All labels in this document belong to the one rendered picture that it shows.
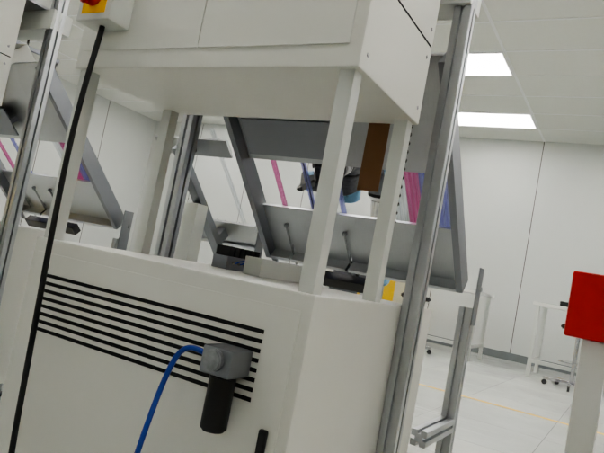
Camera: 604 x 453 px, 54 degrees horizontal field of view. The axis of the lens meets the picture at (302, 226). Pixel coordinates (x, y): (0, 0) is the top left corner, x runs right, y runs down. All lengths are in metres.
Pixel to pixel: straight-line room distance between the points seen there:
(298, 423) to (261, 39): 0.67
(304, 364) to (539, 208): 7.75
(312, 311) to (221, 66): 0.50
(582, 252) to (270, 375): 7.63
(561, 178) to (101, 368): 7.84
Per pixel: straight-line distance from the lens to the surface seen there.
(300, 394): 0.98
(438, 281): 1.85
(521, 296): 8.49
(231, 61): 1.15
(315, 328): 0.97
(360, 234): 1.87
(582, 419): 1.62
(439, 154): 1.35
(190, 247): 2.20
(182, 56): 1.23
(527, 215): 8.61
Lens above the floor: 0.65
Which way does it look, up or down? 4 degrees up
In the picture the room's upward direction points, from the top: 11 degrees clockwise
